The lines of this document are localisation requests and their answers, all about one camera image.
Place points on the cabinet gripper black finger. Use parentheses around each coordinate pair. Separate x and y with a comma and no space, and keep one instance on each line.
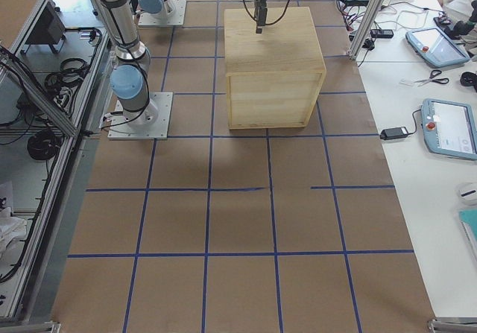
(260,13)

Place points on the black power adapter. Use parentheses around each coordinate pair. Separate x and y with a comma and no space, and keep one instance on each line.
(393,133)

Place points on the teach pendant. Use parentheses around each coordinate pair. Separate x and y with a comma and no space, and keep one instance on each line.
(436,48)
(449,128)

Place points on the upper teach pendant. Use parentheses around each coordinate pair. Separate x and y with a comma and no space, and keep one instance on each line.
(436,48)

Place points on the teal notebook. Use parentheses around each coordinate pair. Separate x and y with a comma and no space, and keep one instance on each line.
(468,219)

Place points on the aluminium frame rail left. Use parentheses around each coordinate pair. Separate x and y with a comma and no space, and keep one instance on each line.
(11,64)

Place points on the lower teach pendant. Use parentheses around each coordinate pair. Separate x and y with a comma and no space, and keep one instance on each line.
(449,128)

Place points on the black small device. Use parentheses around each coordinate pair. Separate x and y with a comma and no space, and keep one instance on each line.
(381,33)

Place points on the black box under frame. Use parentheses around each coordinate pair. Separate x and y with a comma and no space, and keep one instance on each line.
(49,29)

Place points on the aluminium frame post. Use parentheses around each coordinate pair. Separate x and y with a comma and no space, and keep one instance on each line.
(364,28)

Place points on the wooden drawer cabinet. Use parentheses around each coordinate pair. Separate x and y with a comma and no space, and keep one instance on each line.
(273,78)

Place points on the black scissors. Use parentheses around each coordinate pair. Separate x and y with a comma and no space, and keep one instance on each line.
(434,77)

